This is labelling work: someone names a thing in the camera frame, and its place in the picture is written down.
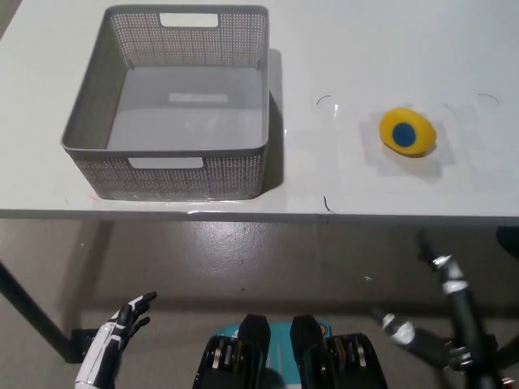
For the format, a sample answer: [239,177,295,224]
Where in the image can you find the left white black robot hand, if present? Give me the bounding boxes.
[75,291,158,389]

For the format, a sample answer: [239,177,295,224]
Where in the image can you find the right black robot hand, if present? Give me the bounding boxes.
[369,229,504,389]

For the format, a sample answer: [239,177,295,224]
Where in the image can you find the yellow rubber duck toy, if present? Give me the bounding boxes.
[379,107,438,157]

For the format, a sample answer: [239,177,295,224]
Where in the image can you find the black floor foot plate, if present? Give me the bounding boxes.
[71,328,101,362]

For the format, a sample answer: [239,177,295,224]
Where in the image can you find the black table leg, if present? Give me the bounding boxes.
[0,261,71,361]

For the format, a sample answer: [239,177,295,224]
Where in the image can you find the dark object under table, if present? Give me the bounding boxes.
[496,226,519,261]

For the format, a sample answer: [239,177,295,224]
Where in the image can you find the grey perforated plastic basket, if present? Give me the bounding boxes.
[59,4,271,200]

